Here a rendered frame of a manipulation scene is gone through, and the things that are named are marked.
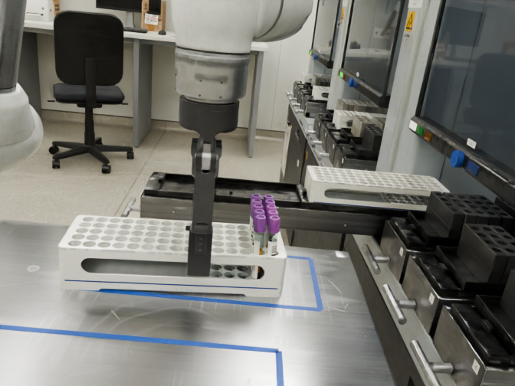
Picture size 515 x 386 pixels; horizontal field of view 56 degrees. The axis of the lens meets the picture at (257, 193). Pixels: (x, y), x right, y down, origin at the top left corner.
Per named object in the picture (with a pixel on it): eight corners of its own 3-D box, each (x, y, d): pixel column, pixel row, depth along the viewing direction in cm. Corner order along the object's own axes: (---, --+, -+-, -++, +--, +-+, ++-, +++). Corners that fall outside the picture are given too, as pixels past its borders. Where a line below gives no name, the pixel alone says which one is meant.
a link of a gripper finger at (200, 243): (208, 216, 60) (208, 226, 57) (205, 251, 62) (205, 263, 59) (196, 215, 60) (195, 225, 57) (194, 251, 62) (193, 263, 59)
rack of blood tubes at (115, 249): (273, 261, 76) (278, 225, 73) (282, 297, 66) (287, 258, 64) (78, 252, 72) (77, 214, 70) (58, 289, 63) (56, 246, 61)
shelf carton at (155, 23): (141, 30, 398) (141, -1, 389) (145, 28, 418) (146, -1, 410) (161, 32, 399) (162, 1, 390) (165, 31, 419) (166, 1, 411)
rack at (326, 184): (427, 201, 113) (433, 176, 111) (444, 218, 104) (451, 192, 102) (303, 190, 111) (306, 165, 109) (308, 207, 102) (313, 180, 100)
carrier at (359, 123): (365, 141, 154) (368, 123, 152) (359, 141, 154) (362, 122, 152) (356, 132, 165) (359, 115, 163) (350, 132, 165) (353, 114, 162)
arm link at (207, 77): (172, 49, 53) (170, 103, 56) (253, 57, 54) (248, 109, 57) (177, 43, 62) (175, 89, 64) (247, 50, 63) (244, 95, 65)
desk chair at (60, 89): (48, 176, 317) (38, 8, 279) (48, 148, 372) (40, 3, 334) (140, 173, 340) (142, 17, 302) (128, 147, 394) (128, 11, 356)
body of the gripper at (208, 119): (182, 88, 64) (178, 155, 67) (177, 100, 56) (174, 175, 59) (237, 93, 65) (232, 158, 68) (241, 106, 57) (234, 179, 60)
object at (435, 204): (457, 244, 88) (465, 214, 86) (446, 243, 88) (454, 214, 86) (433, 217, 99) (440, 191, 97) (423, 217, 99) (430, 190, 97)
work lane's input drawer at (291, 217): (432, 224, 118) (441, 191, 115) (455, 252, 105) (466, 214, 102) (132, 200, 113) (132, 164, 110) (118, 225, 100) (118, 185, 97)
